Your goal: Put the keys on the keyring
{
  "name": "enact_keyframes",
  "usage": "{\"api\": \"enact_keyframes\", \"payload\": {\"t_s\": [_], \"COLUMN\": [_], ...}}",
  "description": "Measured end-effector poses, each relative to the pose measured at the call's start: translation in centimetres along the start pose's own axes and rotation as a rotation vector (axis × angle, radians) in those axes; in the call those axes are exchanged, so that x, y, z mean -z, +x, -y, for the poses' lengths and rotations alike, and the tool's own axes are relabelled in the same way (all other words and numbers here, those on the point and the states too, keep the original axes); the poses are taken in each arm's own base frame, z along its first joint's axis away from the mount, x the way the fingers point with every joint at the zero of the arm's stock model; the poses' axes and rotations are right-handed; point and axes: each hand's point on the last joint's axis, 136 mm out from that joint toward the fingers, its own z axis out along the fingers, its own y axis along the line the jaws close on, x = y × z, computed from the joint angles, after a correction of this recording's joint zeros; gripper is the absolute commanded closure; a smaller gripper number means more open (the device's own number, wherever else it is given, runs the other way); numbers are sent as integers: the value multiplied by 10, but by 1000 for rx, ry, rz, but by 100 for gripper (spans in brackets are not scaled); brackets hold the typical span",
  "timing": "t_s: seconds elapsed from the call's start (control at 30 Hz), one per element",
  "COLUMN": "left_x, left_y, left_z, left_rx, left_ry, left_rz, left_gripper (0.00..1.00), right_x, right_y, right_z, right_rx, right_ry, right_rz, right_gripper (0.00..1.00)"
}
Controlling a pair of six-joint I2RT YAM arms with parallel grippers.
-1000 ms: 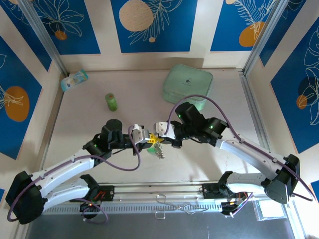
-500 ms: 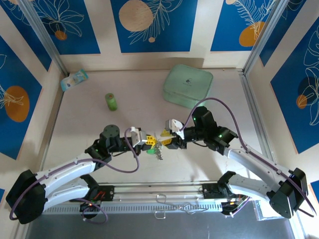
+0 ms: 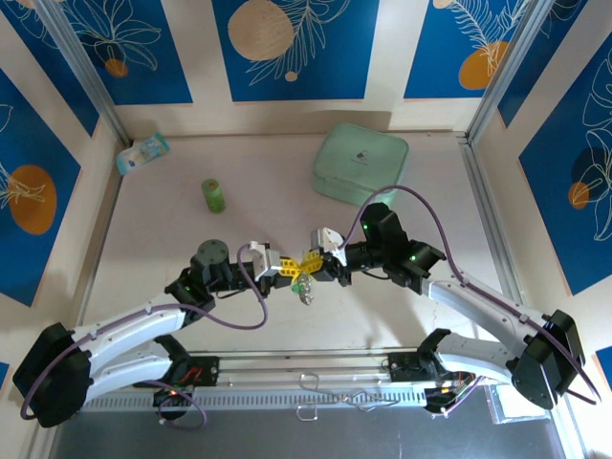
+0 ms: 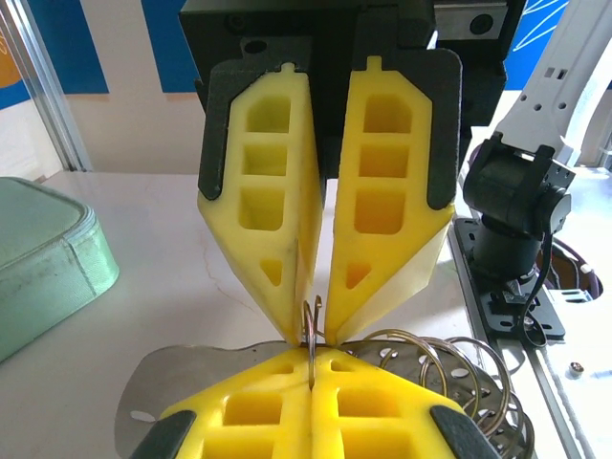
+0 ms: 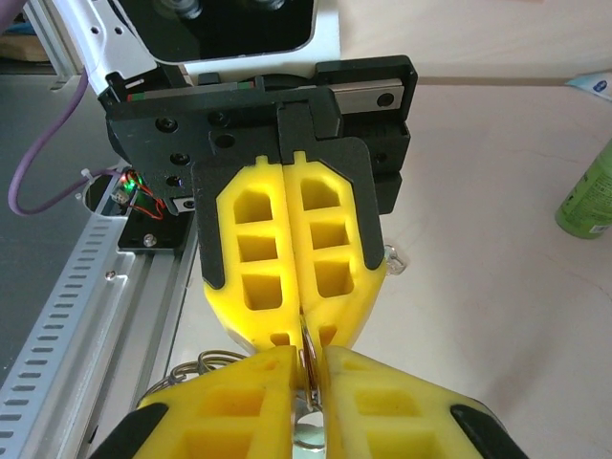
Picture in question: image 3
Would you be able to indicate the bright green key tag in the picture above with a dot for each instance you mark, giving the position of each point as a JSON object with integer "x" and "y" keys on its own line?
{"x": 298, "y": 287}

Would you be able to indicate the round metal key plate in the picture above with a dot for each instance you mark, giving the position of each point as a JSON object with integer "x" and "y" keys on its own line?
{"x": 307, "y": 294}

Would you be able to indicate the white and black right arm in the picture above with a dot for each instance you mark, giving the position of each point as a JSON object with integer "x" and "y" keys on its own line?
{"x": 478, "y": 301}

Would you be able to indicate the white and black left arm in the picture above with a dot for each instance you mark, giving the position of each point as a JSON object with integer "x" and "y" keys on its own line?
{"x": 129, "y": 325}

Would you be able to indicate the green cylindrical container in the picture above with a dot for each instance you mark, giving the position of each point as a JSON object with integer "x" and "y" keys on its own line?
{"x": 213, "y": 196}

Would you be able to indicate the mint green zip case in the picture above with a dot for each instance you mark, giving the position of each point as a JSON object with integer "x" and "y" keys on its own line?
{"x": 358, "y": 158}

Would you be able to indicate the light blue wipes packet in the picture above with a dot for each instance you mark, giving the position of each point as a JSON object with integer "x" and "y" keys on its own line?
{"x": 141, "y": 154}

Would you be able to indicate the blue poster large orange circle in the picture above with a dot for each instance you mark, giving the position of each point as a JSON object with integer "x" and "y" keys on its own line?
{"x": 33, "y": 201}

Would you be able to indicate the clear plastic bag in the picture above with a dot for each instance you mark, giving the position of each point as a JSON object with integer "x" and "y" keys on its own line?
{"x": 499, "y": 406}

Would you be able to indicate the blue poster dark circle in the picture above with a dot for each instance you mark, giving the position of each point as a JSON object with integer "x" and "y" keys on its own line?
{"x": 574, "y": 201}

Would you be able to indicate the blue poster beige circle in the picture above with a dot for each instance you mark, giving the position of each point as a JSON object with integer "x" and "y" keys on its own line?
{"x": 296, "y": 57}

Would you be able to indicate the blue poster feather and orange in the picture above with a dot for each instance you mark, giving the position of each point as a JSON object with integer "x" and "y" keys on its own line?
{"x": 454, "y": 48}

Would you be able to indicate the blue poster small orange circle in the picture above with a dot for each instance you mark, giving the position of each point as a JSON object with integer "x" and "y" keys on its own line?
{"x": 143, "y": 57}

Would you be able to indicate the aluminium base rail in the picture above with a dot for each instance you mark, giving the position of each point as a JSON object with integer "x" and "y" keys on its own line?
{"x": 306, "y": 365}

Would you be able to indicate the aluminium right side rail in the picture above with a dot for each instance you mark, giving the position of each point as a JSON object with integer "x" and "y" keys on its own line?
{"x": 485, "y": 201}

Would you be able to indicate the aluminium left side rail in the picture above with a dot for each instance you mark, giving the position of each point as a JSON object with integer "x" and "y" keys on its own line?
{"x": 93, "y": 277}

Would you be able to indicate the aluminium right frame post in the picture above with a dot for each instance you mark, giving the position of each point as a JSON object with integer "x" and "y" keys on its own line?
{"x": 509, "y": 72}

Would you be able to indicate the aluminium frame post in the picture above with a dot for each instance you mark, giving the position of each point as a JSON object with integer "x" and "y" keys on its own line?
{"x": 87, "y": 72}
{"x": 509, "y": 72}

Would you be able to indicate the aluminium left frame post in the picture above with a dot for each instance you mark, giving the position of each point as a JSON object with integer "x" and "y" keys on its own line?
{"x": 87, "y": 72}

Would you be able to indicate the blue floral wall poster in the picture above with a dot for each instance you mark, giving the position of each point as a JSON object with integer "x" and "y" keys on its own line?
{"x": 564, "y": 57}
{"x": 48, "y": 67}

